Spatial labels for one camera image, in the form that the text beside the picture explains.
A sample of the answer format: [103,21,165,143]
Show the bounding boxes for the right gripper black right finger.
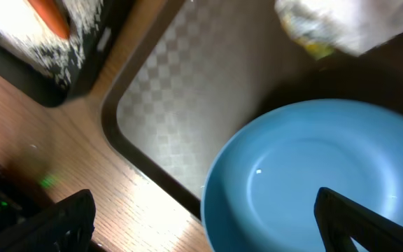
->
[314,187,403,252]

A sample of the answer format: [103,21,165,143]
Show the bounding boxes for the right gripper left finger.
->
[0,189,96,252]

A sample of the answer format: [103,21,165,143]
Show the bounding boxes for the dark blue plate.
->
[201,99,403,251]

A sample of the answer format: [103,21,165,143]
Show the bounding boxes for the yellow green snack wrapper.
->
[281,21,335,60]

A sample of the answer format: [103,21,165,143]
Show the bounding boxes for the white paper napkin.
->
[274,0,403,56]

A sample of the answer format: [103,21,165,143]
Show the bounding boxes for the white rice pile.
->
[0,0,104,87]

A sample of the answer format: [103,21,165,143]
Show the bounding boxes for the orange carrot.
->
[27,0,70,40]

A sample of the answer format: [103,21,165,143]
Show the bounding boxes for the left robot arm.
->
[0,164,54,232]

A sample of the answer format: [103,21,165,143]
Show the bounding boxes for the brown serving tray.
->
[101,1,403,216]

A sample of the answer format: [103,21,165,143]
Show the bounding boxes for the black plastic tray bin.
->
[0,0,134,107]

